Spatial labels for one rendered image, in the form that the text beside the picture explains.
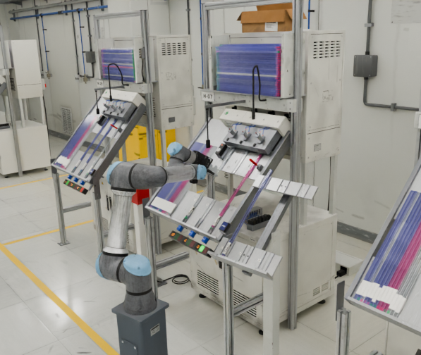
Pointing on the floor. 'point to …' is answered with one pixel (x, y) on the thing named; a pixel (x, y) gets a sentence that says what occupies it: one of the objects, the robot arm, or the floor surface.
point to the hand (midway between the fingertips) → (214, 175)
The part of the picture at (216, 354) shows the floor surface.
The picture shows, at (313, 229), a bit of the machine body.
